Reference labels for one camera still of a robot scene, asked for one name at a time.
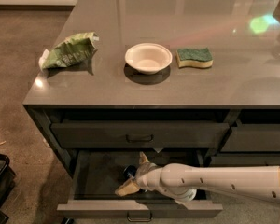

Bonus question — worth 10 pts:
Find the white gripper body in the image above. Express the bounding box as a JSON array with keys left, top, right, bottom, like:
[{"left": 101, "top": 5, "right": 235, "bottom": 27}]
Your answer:
[{"left": 135, "top": 162, "right": 164, "bottom": 192}]

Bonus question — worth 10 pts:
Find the green chip bag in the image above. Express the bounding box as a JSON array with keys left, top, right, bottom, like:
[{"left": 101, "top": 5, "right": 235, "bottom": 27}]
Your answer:
[{"left": 38, "top": 32, "right": 99, "bottom": 70}]

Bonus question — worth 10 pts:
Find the open middle drawer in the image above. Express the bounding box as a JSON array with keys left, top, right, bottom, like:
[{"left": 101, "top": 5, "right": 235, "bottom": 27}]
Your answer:
[{"left": 57, "top": 149, "right": 223, "bottom": 223}]

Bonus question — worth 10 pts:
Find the dark grey counter cabinet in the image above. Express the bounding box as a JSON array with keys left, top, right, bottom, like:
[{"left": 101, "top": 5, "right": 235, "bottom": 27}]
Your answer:
[{"left": 23, "top": 0, "right": 280, "bottom": 172}]

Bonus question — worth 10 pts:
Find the black bin with bottles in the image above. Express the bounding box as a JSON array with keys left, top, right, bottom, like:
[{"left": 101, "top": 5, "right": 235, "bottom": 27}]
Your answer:
[{"left": 0, "top": 154, "right": 16, "bottom": 207}]

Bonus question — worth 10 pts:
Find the blue pepsi can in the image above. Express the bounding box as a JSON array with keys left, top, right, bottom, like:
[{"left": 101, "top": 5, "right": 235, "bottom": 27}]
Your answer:
[{"left": 123, "top": 165, "right": 137, "bottom": 179}]

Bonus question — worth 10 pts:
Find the top right drawer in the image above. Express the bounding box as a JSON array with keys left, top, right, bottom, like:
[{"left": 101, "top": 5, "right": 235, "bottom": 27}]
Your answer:
[{"left": 221, "top": 121, "right": 280, "bottom": 152}]

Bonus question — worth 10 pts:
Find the white bowl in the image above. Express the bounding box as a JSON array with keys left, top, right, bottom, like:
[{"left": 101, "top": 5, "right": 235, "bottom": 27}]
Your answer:
[{"left": 125, "top": 43, "right": 173, "bottom": 75}]

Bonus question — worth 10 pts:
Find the middle right drawer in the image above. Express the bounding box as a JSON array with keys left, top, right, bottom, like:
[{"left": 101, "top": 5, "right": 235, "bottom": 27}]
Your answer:
[{"left": 204, "top": 154, "right": 280, "bottom": 167}]

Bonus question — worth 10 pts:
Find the green yellow sponge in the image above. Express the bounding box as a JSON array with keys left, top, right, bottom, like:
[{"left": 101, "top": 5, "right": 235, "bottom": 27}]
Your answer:
[{"left": 176, "top": 48, "right": 213, "bottom": 68}]

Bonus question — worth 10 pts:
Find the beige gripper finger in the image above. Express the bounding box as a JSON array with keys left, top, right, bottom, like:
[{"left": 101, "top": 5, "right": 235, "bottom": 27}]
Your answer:
[
  {"left": 115, "top": 179, "right": 140, "bottom": 197},
  {"left": 139, "top": 152, "right": 149, "bottom": 165}
]

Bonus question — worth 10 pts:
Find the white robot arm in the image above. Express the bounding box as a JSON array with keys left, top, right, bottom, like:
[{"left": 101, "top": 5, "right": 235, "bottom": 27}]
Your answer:
[{"left": 116, "top": 152, "right": 280, "bottom": 224}]

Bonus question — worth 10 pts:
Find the top left drawer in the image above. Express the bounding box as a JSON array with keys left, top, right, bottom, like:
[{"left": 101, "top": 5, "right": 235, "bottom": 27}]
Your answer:
[{"left": 51, "top": 120, "right": 229, "bottom": 149}]

